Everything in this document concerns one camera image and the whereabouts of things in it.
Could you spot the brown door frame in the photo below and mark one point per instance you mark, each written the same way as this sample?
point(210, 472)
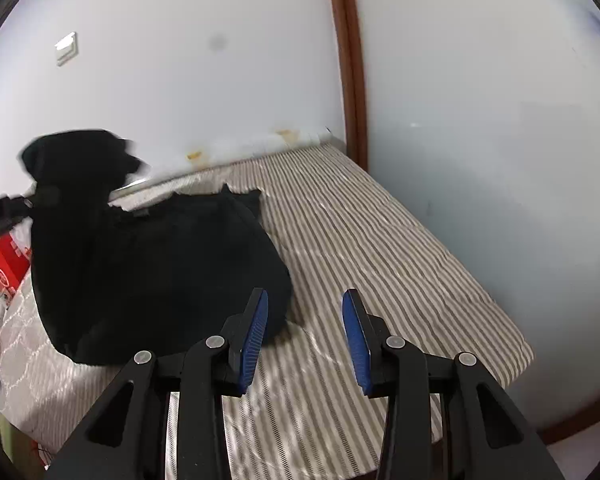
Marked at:
point(350, 60)

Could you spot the black garment with white print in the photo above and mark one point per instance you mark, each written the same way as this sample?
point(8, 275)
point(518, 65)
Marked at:
point(150, 260)

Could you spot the white wall switch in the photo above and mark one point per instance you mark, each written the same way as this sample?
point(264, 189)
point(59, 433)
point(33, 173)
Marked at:
point(67, 48)

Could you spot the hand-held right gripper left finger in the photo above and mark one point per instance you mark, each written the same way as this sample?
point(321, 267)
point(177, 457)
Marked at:
point(252, 342)

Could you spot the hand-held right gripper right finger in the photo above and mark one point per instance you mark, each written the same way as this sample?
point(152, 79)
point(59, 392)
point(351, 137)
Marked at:
point(356, 342)

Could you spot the striped quilted bed sheet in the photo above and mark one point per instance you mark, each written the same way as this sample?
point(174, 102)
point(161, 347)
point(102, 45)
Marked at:
point(360, 240)

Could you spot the red paper bag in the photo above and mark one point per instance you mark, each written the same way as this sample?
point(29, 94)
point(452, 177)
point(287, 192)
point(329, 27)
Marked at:
point(5, 260)

